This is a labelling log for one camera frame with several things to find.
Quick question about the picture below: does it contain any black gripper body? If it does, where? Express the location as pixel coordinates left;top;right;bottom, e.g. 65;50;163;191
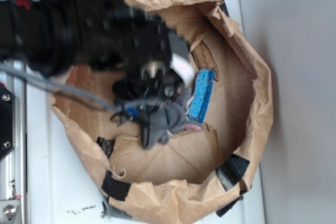
107;8;194;126

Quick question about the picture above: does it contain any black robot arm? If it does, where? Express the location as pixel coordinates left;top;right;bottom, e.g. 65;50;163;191
1;0;194;129

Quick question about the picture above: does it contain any brown wooden piece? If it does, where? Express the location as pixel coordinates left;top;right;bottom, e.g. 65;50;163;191
191;41;219;82

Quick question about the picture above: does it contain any blue sponge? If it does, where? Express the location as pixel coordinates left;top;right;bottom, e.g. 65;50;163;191
188;69;215;123

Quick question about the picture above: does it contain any grey plush elephant toy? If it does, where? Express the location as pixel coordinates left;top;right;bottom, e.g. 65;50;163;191
141;87;203;150

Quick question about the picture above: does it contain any brown paper bag bin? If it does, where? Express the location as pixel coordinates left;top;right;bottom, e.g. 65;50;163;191
51;0;274;223

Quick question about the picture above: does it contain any white plastic tray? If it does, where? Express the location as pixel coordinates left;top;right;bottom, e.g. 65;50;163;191
25;0;266;224

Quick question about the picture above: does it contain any grey cable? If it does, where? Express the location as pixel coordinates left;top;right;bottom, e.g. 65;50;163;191
0;62;124;112

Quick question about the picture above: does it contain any black metal bracket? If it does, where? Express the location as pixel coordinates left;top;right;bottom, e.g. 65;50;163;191
0;82;15;161

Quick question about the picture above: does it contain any aluminium frame rail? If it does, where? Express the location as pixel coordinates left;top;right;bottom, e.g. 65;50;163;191
0;0;28;224

